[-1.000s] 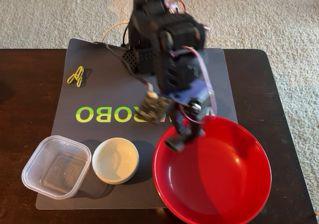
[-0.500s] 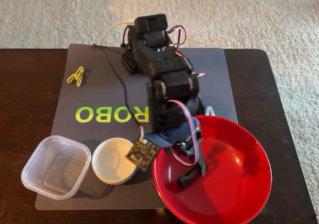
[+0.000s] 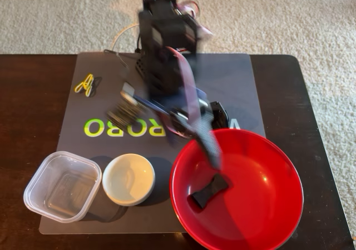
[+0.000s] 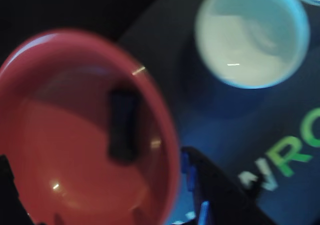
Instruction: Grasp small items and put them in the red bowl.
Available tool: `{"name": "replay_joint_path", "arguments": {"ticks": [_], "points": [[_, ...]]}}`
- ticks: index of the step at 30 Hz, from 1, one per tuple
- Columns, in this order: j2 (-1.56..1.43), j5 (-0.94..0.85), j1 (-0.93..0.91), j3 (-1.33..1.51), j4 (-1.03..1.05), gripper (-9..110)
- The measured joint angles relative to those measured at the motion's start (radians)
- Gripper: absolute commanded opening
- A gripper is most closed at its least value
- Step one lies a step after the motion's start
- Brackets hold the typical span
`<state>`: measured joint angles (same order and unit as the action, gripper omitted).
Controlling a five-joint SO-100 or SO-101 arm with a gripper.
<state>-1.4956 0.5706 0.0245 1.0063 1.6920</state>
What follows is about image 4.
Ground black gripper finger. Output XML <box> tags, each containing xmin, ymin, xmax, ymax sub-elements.
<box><xmin>0</xmin><ymin>154</ymin><xmax>36</xmax><ymax>225</ymax></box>
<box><xmin>179</xmin><ymin>146</ymin><xmax>279</xmax><ymax>225</ymax></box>

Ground small white bowl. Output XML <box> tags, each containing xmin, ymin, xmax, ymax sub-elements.
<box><xmin>194</xmin><ymin>0</ymin><xmax>311</xmax><ymax>90</ymax></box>

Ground grey mat with WOWROBO print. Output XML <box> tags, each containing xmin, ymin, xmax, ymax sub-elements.
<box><xmin>117</xmin><ymin>0</ymin><xmax>320</xmax><ymax>225</ymax></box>

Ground red bowl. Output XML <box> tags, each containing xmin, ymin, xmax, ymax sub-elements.
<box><xmin>0</xmin><ymin>28</ymin><xmax>181</xmax><ymax>225</ymax></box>

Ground small black block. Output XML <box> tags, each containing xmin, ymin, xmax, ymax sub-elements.
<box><xmin>107</xmin><ymin>88</ymin><xmax>139</xmax><ymax>165</ymax></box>

